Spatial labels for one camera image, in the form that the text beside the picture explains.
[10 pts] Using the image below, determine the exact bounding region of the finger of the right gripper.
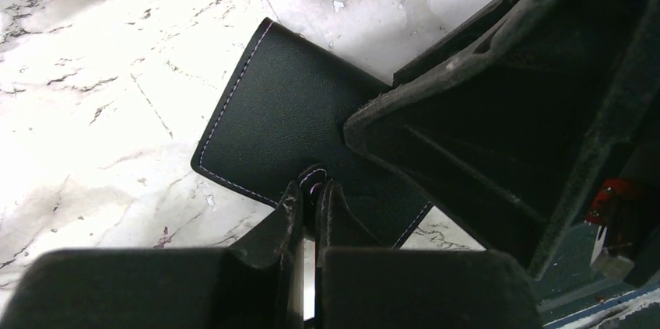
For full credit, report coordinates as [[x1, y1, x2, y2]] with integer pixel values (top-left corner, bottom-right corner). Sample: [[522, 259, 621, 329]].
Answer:
[[344, 0, 659, 278]]

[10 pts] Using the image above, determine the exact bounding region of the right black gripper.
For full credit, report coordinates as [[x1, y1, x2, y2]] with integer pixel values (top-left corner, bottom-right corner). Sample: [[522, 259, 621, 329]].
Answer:
[[531, 105, 660, 312]]

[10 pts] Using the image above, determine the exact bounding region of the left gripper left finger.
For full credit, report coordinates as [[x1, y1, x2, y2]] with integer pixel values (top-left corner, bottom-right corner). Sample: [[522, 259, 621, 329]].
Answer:
[[1, 183, 304, 328]]

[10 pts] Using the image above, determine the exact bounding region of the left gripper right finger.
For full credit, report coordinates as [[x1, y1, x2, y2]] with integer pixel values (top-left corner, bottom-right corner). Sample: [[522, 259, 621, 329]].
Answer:
[[314, 180, 542, 328]]

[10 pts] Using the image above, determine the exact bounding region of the black leather card holder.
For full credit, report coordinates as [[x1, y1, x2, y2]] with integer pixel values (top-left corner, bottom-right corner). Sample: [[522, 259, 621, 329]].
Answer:
[[191, 19, 431, 247]]

